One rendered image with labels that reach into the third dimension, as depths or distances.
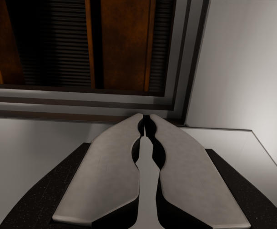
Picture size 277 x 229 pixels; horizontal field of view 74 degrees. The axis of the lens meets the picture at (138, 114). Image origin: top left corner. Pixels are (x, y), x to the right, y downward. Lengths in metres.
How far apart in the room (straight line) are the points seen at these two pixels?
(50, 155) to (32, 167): 0.02
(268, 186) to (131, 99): 0.15
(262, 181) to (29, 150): 0.20
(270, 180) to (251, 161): 0.03
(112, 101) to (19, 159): 0.09
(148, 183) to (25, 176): 0.11
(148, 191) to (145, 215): 0.04
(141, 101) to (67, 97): 0.06
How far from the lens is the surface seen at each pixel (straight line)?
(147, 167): 0.16
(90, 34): 0.25
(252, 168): 0.19
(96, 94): 0.16
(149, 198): 0.19
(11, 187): 0.22
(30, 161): 0.19
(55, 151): 0.17
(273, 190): 0.22
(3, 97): 0.19
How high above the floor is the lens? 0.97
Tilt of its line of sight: 62 degrees down
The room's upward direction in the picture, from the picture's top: 179 degrees counter-clockwise
